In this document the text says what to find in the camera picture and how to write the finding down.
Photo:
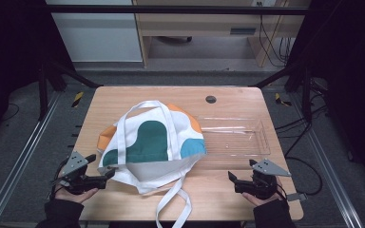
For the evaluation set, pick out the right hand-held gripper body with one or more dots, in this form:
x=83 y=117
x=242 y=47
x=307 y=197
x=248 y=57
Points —
x=263 y=182

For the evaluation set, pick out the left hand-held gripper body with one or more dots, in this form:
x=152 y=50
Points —
x=76 y=177

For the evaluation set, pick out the clear plastic tray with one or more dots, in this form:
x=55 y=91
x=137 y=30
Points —
x=234 y=142

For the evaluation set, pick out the white tote bag coloured patches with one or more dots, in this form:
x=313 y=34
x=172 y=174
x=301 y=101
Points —
x=149 y=139

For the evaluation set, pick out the person's right hand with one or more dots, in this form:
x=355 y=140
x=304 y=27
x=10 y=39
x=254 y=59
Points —
x=258 y=201

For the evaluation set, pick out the person's left hand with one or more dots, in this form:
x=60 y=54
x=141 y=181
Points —
x=76 y=197

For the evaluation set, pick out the yellow black tape strip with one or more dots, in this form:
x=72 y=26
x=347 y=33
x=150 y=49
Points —
x=280 y=99
x=77 y=99

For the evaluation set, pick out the round grey table grommet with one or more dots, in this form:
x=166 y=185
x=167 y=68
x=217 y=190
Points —
x=210 y=99

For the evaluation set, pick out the white cabinet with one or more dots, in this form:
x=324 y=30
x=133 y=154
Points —
x=98 y=34

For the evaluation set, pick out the light wooden desk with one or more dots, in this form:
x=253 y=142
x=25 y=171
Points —
x=202 y=23

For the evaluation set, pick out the grey metal bracket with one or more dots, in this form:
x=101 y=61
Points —
x=297 y=197

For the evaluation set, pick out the aluminium floor rail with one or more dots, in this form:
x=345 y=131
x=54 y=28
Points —
x=19 y=161
x=329 y=171

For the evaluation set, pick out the black metal frame stand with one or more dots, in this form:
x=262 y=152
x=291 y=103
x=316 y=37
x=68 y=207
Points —
x=42 y=91
x=307 y=95

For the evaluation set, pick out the black horizontal frame bar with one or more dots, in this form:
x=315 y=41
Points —
x=171 y=9

